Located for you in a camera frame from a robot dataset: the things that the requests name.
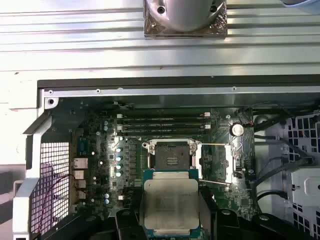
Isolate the square brown base plate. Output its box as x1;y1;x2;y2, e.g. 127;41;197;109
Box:
143;0;228;40

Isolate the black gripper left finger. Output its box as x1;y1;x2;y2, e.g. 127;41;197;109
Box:
41;189;146;240

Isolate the silver-topped CPU chip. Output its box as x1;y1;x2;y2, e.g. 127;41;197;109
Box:
141;168;201;240

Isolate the green motherboard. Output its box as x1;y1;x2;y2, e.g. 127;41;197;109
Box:
71;99;256;240

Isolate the perforated metal drive cage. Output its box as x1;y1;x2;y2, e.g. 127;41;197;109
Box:
284;114;320;240

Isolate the black cable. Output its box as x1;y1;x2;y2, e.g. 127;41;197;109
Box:
254;188;291;209

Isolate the CPU socket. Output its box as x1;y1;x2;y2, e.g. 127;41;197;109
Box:
141;139;204;176

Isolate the silver coin battery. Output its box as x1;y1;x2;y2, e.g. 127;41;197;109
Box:
229;121;245;137

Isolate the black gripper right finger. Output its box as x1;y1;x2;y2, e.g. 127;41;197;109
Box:
199;186;315;240

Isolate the metal socket cover frame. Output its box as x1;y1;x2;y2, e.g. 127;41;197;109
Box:
196;142;236;187

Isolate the blue rear port connector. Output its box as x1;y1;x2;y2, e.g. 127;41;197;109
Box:
76;136;89;157

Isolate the black and silver PC case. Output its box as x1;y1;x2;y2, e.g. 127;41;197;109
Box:
12;79;320;240

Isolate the RAM slot with black clips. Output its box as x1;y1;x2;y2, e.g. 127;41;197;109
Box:
116;119;211;125
116;129;211;137

